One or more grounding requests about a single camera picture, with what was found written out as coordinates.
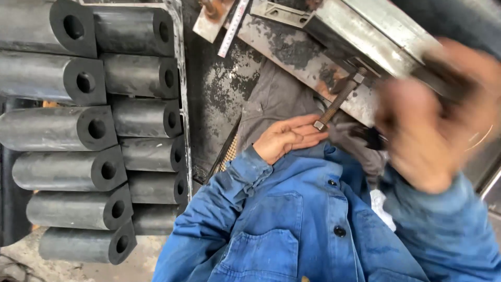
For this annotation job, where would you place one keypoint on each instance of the person's right hand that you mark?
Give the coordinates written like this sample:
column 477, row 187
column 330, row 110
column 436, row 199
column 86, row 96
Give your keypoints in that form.
column 426, row 133

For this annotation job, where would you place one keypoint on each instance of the grey work trousers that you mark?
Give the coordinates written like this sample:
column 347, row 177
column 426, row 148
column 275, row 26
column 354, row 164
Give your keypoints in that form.
column 274, row 98

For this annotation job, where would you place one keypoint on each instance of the rusty flat steel piece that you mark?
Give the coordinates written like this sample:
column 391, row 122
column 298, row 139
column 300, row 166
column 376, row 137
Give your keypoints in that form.
column 211, row 17

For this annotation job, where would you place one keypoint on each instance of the person's left hand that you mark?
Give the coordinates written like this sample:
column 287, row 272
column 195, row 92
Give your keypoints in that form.
column 280, row 141

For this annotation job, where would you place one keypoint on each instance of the grey steel channel beam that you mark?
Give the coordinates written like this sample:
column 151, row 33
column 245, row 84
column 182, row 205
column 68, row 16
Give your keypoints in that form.
column 375, row 31

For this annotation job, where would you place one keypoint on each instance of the person's left fingers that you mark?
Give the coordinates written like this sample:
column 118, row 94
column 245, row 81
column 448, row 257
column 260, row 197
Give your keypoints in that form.
column 307, row 135

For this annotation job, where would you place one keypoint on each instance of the small grey steel bracket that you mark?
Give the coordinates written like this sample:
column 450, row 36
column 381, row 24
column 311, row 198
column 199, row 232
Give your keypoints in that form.
column 280, row 11

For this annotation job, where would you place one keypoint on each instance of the dark metal tool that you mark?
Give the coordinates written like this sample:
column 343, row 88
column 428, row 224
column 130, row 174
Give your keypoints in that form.
column 446, row 76

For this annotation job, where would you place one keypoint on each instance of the white steel measuring tape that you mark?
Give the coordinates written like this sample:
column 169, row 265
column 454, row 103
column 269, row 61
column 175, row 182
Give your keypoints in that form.
column 234, row 27

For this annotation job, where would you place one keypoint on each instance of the threaded steel bolt with nuts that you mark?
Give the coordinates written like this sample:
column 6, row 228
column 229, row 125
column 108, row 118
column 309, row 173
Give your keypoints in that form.
column 339, row 101

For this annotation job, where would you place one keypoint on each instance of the white cloth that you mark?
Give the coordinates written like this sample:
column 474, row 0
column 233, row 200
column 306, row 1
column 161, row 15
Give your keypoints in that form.
column 381, row 209

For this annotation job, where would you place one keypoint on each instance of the stack of black rubber fenders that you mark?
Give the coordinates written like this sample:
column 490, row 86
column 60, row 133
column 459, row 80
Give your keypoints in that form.
column 90, row 125

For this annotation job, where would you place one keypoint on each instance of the yellow woven mesh piece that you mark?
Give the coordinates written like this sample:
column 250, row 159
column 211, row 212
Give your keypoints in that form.
column 229, row 154

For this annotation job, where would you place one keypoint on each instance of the blue work jacket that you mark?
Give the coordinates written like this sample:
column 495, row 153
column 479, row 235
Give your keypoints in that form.
column 297, row 231

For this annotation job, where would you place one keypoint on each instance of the rusty painted steel plate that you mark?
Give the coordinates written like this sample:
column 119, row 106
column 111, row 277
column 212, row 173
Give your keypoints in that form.
column 297, row 58

